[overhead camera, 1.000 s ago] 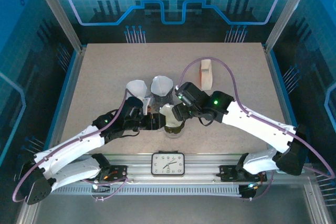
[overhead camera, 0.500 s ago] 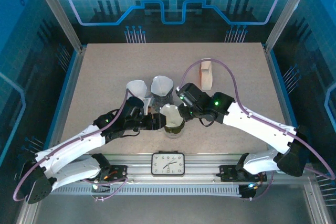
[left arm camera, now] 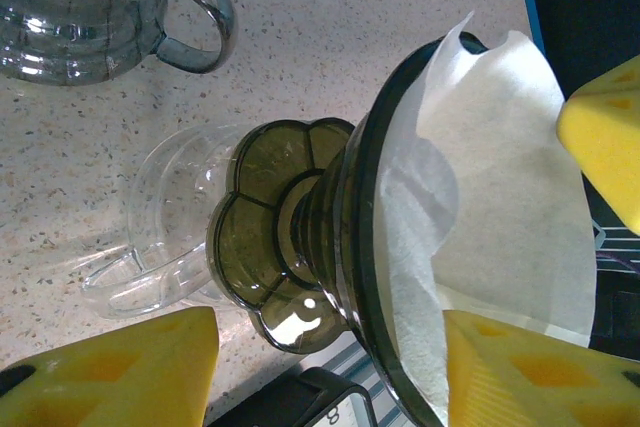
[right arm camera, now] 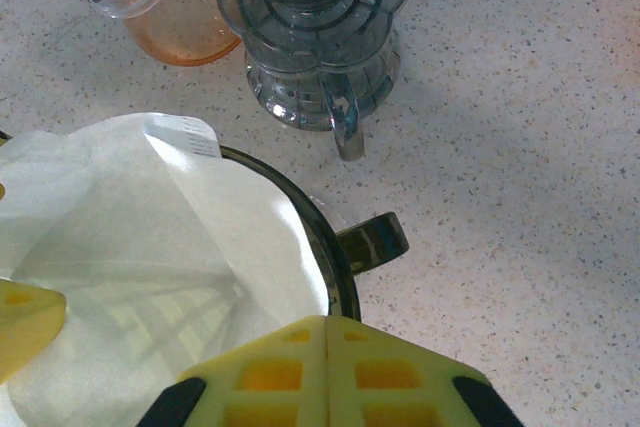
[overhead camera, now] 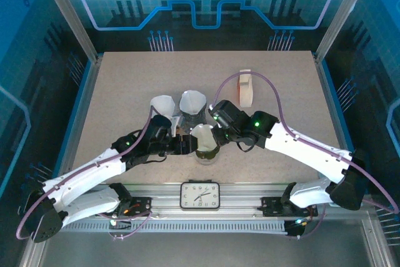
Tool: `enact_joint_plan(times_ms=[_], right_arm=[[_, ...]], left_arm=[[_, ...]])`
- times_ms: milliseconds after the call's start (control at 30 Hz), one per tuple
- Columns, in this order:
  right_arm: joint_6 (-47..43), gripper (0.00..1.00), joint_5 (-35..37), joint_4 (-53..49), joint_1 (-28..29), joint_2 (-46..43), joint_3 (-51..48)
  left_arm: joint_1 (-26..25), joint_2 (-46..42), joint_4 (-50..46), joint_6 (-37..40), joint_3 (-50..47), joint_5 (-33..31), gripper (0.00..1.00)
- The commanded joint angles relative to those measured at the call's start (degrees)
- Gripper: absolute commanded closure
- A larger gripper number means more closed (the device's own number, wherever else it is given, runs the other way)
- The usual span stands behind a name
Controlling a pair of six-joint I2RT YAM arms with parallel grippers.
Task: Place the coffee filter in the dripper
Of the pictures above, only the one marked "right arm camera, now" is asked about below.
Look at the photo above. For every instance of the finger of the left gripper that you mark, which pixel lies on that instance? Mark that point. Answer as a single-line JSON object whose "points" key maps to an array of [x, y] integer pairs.
{"points": [[25, 317]]}

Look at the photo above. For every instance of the grey plastic coffee dripper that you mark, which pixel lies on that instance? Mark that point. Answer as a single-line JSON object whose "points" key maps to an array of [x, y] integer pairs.
{"points": [[310, 12]]}

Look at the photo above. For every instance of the orange plastic coffee server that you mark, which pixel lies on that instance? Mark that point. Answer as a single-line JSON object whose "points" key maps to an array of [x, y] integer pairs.
{"points": [[185, 42]]}

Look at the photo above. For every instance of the white paper coffee filter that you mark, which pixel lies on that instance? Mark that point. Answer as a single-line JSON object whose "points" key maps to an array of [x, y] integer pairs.
{"points": [[150, 227]]}

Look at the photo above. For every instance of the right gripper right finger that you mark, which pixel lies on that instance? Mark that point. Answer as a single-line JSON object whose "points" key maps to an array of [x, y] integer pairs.
{"points": [[380, 352]]}

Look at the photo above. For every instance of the dark green coffee dripper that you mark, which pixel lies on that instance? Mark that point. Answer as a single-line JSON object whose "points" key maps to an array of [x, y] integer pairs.
{"points": [[372, 242]]}

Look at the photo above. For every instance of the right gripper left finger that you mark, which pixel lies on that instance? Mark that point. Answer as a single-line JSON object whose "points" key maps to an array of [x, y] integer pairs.
{"points": [[280, 347]]}

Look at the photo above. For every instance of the grey plastic coffee server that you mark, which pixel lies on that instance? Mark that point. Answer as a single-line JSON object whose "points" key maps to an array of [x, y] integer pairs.
{"points": [[320, 92]]}

